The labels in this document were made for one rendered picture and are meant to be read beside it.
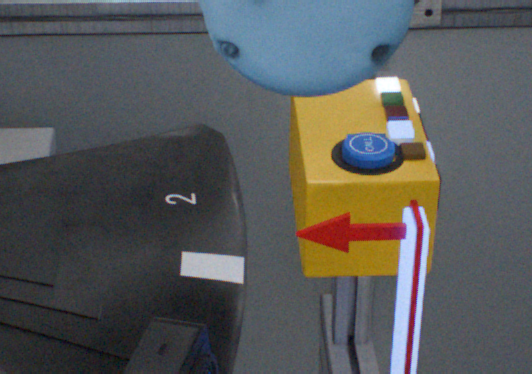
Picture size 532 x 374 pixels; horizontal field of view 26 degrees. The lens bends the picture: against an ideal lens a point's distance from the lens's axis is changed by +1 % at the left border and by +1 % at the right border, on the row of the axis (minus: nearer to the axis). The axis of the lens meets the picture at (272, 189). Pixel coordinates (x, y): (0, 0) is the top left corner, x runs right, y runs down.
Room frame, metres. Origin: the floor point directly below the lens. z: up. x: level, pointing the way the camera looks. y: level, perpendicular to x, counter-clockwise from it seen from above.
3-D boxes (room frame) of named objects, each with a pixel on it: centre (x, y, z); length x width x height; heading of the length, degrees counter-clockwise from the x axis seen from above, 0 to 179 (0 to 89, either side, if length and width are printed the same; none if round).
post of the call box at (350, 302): (0.79, -0.07, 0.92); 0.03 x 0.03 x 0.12; 4
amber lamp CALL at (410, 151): (0.75, -0.11, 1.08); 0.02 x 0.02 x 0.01; 4
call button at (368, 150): (0.75, -0.07, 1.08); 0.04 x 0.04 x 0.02
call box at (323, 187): (0.79, -0.07, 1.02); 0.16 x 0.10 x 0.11; 4
